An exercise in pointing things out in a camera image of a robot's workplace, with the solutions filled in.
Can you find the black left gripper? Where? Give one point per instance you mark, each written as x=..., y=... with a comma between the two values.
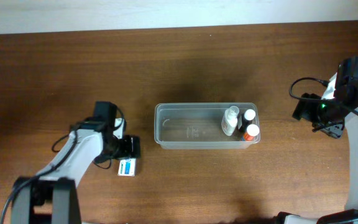
x=132, y=146

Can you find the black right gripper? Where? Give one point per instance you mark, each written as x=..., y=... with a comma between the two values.
x=303, y=106

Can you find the white Panadol box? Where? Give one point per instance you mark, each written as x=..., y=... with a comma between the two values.
x=127, y=167

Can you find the orange bottle white cap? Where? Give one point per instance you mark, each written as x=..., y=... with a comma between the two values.
x=251, y=132

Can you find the dark bottle white cap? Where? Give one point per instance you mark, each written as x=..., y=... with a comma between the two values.
x=245, y=119

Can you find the white calamine lotion bottle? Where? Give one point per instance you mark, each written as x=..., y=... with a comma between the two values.
x=230, y=120

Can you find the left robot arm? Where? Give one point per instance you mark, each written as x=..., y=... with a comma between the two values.
x=50, y=196

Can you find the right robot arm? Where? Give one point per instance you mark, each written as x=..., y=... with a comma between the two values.
x=337, y=104

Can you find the clear plastic container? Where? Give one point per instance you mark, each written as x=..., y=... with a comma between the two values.
x=198, y=126

